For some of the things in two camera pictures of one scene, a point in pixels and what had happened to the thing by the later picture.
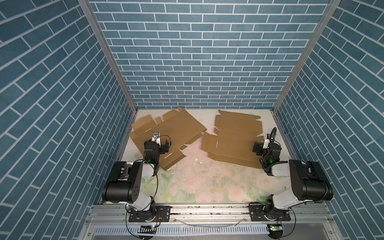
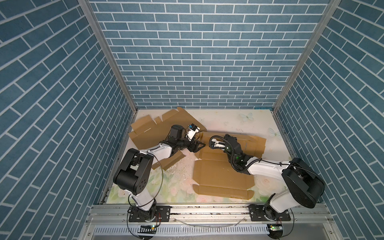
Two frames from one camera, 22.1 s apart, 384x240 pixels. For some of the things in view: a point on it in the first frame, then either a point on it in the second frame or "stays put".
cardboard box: (181, 128) stays put
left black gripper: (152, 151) → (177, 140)
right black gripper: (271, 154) → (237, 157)
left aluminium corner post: (96, 22) stays put
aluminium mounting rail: (309, 221) stays put
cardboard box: (236, 132) → (214, 176)
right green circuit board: (276, 228) stays put
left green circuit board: (147, 229) stays put
